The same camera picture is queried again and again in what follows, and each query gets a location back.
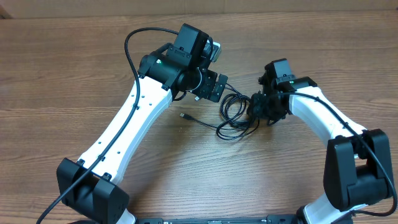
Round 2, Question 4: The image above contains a black USB cable bundle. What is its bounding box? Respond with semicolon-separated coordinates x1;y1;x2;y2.
179;82;261;141

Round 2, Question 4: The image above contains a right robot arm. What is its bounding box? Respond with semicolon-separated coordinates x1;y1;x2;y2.
248;58;397;223

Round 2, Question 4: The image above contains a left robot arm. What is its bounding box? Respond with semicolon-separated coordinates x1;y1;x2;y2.
56;24;227;223

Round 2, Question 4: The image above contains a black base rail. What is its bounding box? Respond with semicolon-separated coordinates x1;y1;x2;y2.
136;214;305;224

